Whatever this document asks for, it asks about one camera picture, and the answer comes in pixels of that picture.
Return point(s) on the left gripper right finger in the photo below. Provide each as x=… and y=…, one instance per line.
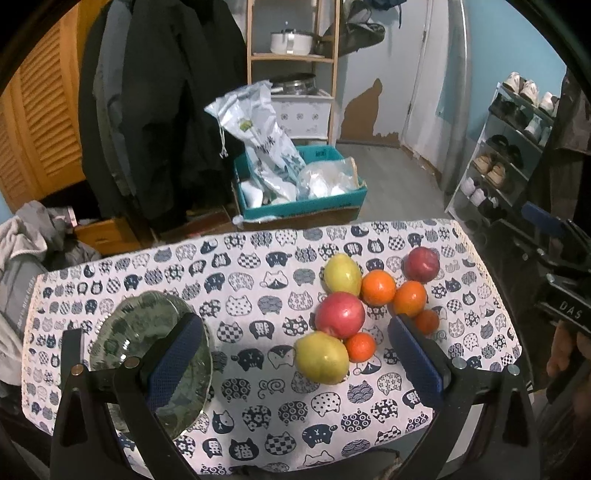
x=439, y=386

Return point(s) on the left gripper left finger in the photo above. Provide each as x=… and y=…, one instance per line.
x=143, y=385

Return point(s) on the small mandarin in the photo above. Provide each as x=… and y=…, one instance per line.
x=427, y=322
x=361, y=347

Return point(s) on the person's right hand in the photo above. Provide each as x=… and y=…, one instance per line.
x=565, y=342

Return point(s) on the green patterned glass bowl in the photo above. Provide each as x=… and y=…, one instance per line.
x=132, y=328

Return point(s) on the right large orange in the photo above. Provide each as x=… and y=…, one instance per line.
x=410, y=299

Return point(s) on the large orange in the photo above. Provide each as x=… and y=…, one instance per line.
x=410, y=299
x=378, y=288

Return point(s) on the left large orange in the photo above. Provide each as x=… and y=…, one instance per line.
x=378, y=288

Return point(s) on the big pink-red apple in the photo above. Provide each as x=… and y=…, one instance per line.
x=340, y=315

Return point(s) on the dark red apple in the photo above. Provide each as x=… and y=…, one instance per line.
x=421, y=264

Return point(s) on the shoe rack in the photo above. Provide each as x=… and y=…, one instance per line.
x=509, y=147

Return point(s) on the cat pattern tablecloth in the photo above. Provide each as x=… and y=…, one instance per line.
x=257, y=293

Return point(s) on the wooden drawer box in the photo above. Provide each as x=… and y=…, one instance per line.
x=108, y=237

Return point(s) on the pile of grey clothes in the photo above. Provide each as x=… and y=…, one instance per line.
x=34, y=241

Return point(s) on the clear plastic bag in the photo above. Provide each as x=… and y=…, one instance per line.
x=329, y=178

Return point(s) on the wooden louvered wardrobe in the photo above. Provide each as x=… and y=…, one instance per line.
x=40, y=140

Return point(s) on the grey hanging jacket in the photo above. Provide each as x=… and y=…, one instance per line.
x=105, y=155

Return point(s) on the white patterned storage box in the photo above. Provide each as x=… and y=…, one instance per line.
x=304, y=117

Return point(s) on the white printed plastic bag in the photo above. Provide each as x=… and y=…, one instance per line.
x=247, y=114

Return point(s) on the dark hanging bag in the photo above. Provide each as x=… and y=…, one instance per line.
x=357, y=30

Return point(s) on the steel pot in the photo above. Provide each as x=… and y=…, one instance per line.
x=294, y=84

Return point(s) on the black hanging coat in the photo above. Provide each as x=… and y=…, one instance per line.
x=180, y=56

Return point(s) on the white cooking pot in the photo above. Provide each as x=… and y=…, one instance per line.
x=292, y=42

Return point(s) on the wooden shelf rack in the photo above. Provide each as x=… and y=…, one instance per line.
x=263, y=18

